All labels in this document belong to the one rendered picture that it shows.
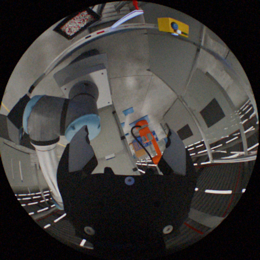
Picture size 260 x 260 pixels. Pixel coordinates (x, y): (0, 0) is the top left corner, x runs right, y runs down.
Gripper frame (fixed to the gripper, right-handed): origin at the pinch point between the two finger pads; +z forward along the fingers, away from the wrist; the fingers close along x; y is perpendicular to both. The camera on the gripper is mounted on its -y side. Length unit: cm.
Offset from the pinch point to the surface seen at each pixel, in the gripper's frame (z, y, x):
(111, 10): 63, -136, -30
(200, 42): 34, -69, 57
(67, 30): 20, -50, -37
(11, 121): -8.8, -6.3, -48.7
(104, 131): 120, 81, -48
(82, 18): 19, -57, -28
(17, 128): -6.6, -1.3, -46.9
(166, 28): 21, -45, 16
